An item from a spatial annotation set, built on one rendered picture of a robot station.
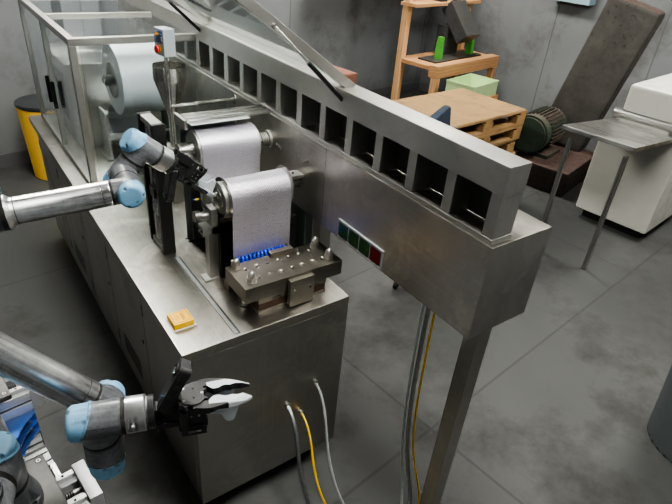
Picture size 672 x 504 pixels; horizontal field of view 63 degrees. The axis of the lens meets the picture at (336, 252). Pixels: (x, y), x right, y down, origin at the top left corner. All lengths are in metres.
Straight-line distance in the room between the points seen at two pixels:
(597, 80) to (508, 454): 4.11
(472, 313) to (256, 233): 0.87
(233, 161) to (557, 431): 2.07
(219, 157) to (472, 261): 1.06
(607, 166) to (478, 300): 3.73
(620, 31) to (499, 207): 4.69
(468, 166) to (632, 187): 3.74
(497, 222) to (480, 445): 1.66
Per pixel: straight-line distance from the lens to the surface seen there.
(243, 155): 2.15
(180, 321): 1.92
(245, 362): 1.97
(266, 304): 1.96
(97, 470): 1.31
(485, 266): 1.46
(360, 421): 2.84
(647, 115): 4.94
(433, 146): 1.51
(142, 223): 2.56
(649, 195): 5.08
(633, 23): 5.97
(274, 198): 1.99
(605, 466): 3.07
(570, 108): 6.19
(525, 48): 7.63
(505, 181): 1.37
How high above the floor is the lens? 2.12
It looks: 32 degrees down
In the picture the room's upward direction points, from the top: 5 degrees clockwise
